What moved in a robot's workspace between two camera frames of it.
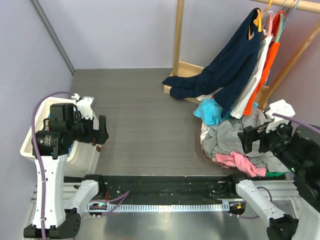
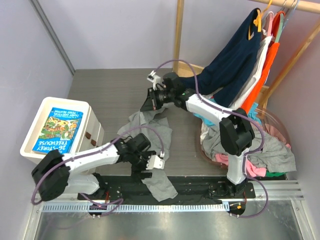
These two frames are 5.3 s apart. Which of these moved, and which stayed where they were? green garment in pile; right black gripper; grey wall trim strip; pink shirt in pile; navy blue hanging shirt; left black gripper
Moved: left black gripper; right black gripper
Stayed: green garment in pile; grey wall trim strip; pink shirt in pile; navy blue hanging shirt
